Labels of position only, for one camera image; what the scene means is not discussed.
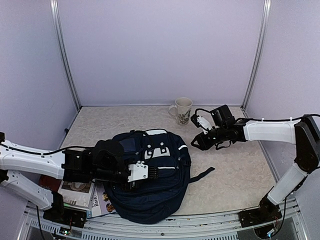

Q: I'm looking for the red floral round tin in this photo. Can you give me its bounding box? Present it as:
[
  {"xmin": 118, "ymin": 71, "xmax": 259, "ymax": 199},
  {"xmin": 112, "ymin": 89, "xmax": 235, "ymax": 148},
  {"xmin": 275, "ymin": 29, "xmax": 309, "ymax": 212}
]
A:
[{"xmin": 38, "ymin": 175, "xmax": 62, "ymax": 192}]

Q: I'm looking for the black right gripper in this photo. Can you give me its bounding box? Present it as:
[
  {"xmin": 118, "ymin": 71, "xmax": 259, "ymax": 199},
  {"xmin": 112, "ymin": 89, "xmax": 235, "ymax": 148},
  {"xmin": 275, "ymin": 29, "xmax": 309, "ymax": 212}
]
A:
[{"xmin": 190, "ymin": 125, "xmax": 228, "ymax": 151}]

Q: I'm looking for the left aluminium frame post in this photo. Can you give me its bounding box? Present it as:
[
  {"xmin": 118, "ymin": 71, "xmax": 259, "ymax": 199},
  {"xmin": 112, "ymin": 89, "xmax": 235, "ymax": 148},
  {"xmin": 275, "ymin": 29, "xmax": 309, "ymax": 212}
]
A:
[{"xmin": 49, "ymin": 0, "xmax": 82, "ymax": 112}]

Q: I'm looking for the aluminium frame post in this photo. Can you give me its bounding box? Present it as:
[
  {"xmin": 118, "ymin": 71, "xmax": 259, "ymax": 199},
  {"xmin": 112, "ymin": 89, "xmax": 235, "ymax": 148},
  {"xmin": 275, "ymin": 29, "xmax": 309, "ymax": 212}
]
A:
[
  {"xmin": 49, "ymin": 0, "xmax": 82, "ymax": 112},
  {"xmin": 241, "ymin": 0, "xmax": 272, "ymax": 112}
]

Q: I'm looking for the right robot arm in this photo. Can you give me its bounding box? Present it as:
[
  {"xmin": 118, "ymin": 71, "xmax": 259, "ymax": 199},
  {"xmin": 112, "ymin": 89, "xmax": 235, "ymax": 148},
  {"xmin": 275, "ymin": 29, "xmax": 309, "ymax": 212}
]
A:
[{"xmin": 190, "ymin": 105, "xmax": 320, "ymax": 222}]

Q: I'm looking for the blue dog cover book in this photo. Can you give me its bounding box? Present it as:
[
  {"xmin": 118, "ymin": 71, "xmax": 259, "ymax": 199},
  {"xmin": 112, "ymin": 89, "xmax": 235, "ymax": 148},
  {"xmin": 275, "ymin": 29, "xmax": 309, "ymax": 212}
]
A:
[{"xmin": 86, "ymin": 183, "xmax": 116, "ymax": 219}]

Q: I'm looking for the right aluminium frame post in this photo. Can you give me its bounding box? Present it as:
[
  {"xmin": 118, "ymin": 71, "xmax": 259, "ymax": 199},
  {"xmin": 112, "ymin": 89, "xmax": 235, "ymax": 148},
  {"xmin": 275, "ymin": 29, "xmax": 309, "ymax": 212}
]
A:
[{"xmin": 241, "ymin": 0, "xmax": 272, "ymax": 112}]

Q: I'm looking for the beige patterned ceramic mug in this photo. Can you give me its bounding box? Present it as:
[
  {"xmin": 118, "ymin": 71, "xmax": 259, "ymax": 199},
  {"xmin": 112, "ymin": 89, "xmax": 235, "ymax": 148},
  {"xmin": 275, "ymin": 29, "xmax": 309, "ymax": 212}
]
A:
[{"xmin": 167, "ymin": 97, "xmax": 193, "ymax": 126}]

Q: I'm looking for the white afternoon tea book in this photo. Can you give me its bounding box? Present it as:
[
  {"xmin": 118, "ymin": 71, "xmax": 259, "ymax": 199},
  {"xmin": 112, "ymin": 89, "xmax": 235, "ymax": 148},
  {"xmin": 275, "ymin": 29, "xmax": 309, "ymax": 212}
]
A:
[{"xmin": 58, "ymin": 181, "xmax": 95, "ymax": 210}]

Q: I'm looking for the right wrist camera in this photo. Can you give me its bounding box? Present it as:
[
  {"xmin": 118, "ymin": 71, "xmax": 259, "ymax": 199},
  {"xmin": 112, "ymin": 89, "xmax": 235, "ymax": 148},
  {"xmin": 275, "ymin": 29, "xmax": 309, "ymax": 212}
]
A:
[{"xmin": 190, "ymin": 114, "xmax": 213, "ymax": 135}]

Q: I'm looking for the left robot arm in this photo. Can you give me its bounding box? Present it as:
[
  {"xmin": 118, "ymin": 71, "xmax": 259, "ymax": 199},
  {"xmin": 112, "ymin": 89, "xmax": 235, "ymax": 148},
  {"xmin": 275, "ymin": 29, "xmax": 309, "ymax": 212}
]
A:
[{"xmin": 0, "ymin": 133, "xmax": 147, "ymax": 223}]

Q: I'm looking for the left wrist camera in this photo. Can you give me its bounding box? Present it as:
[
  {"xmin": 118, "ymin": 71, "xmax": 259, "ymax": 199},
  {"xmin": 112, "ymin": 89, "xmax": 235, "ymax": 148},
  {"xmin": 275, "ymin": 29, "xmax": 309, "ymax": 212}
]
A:
[{"xmin": 127, "ymin": 161, "xmax": 159, "ymax": 183}]

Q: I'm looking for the navy blue student backpack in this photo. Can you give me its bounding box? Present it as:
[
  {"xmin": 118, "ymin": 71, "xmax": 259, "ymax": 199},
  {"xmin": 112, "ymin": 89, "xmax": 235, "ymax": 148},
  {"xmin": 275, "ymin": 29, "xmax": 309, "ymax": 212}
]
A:
[{"xmin": 103, "ymin": 128, "xmax": 214, "ymax": 224}]

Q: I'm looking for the front aluminium rail base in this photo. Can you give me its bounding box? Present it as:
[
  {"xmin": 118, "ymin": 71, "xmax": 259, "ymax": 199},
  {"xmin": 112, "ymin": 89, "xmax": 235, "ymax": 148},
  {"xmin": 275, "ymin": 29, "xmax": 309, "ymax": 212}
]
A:
[{"xmin": 17, "ymin": 197, "xmax": 308, "ymax": 240}]

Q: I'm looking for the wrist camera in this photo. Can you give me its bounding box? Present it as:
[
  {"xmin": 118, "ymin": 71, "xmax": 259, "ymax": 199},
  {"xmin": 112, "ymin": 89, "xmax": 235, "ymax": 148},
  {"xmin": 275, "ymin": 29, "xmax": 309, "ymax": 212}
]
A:
[
  {"xmin": 127, "ymin": 161, "xmax": 159, "ymax": 183},
  {"xmin": 190, "ymin": 114, "xmax": 213, "ymax": 135}
]

